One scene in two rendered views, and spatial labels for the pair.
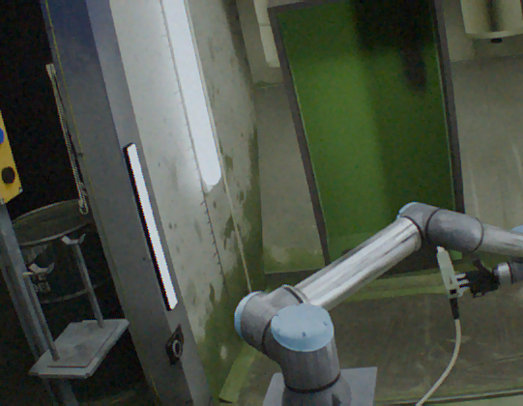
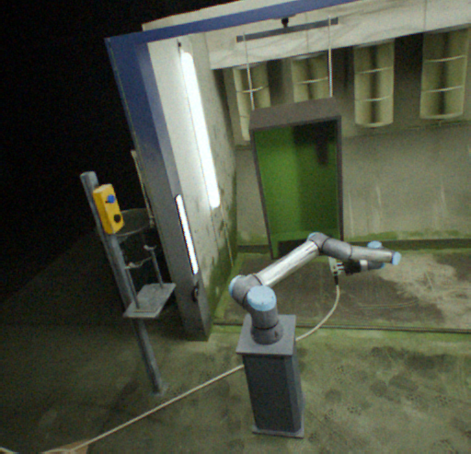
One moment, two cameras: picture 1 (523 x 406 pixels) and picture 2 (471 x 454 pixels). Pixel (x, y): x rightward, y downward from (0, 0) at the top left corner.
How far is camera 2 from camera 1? 0.47 m
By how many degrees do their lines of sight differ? 5
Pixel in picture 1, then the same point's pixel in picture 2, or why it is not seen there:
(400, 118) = (312, 179)
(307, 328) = (264, 299)
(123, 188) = (174, 216)
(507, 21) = (382, 117)
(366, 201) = (291, 217)
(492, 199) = (361, 215)
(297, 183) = (255, 200)
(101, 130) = (163, 188)
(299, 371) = (259, 320)
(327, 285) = (272, 274)
